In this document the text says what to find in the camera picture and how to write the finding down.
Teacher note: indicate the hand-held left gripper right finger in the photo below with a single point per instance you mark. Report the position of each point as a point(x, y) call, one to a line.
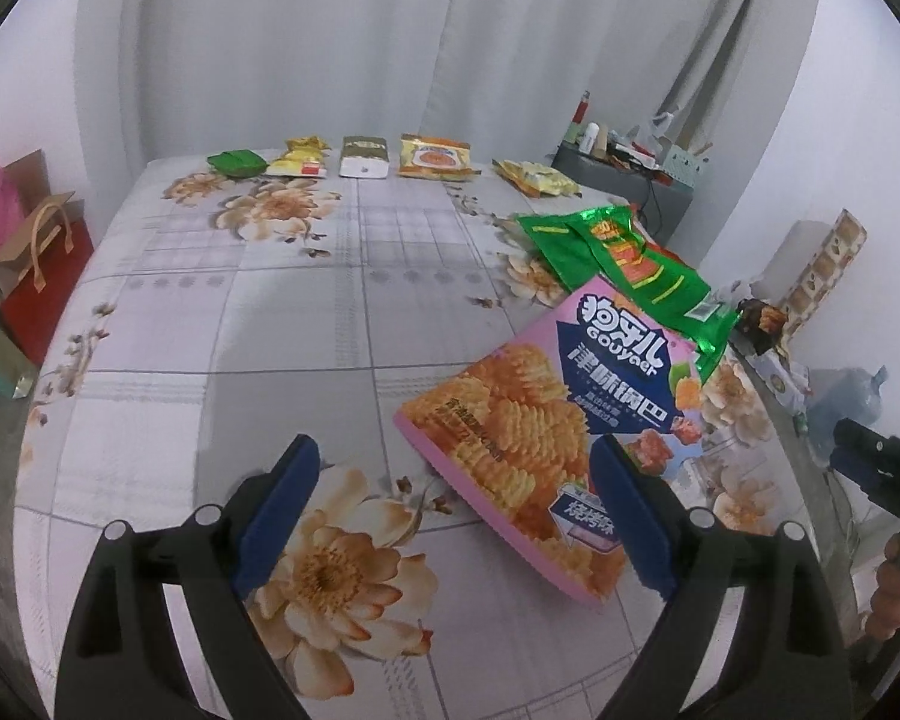
point(637, 517)

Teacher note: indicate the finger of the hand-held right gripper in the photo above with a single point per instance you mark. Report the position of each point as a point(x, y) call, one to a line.
point(855, 435)
point(859, 469)

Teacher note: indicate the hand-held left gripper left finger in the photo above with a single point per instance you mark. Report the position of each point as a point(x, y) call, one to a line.
point(277, 517)

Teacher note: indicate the pink chips snack packet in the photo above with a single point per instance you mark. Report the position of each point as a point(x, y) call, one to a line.
point(510, 420)

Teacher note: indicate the person's right hand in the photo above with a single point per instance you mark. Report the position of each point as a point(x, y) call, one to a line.
point(896, 585)

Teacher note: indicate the blue water jug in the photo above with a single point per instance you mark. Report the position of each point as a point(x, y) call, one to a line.
point(844, 405)

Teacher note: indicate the white printed packet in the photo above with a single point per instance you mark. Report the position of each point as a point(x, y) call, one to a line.
point(776, 382)

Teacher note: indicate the dark orange-brown bag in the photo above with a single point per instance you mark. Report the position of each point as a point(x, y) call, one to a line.
point(761, 319)

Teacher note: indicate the patterned cardboard box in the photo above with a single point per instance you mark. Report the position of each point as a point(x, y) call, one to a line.
point(829, 270)

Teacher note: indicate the green red-label snack packet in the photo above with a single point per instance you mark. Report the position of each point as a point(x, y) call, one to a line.
point(660, 277)

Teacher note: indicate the plain green snack packet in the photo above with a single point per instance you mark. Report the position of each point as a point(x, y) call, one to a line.
point(551, 247)

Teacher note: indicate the dark grey side table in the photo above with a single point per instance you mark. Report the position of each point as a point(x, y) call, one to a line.
point(671, 206)

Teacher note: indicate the olive gift bag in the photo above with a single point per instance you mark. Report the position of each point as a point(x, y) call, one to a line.
point(0, 364)

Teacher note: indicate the red gift bag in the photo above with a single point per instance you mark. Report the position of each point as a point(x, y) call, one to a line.
point(52, 292)

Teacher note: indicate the yellow-green snack packet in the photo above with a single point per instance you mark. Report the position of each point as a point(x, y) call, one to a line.
point(536, 178)

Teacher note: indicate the small dark green packet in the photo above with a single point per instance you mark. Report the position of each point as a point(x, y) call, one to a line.
point(236, 163)

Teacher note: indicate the crumpled yellow packet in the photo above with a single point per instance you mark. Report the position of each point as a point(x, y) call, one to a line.
point(300, 157)

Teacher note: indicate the white plastic bag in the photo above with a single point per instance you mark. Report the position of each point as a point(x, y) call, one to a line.
point(656, 131)

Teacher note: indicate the white and olive packet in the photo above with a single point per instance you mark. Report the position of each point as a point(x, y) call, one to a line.
point(364, 157)

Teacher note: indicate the brown paper bag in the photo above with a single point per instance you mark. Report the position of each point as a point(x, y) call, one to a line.
point(30, 240)

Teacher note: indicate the orange and yellow packet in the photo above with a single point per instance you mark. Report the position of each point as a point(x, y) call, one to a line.
point(435, 157)

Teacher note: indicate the red-capped bottle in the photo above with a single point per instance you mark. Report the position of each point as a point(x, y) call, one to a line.
point(581, 116)

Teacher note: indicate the white curtain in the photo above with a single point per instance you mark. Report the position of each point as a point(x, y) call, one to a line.
point(345, 52)

